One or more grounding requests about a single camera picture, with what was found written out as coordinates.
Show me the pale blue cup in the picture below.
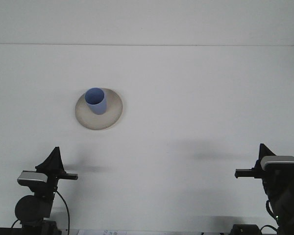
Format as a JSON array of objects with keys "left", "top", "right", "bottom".
[{"left": 84, "top": 87, "right": 108, "bottom": 116}]

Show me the pale round plate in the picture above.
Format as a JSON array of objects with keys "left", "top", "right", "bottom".
[{"left": 75, "top": 87, "right": 124, "bottom": 131}]

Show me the small black box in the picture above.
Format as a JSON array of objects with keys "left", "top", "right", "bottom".
[{"left": 231, "top": 224, "right": 260, "bottom": 235}]

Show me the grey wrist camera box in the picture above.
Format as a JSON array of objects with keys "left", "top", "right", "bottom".
[
  {"left": 17, "top": 171, "right": 48, "bottom": 186},
  {"left": 259, "top": 156, "right": 294, "bottom": 172}
]

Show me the long black arm cable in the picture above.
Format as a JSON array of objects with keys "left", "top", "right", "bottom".
[
  {"left": 55, "top": 190, "right": 71, "bottom": 233},
  {"left": 265, "top": 200, "right": 279, "bottom": 221}
]

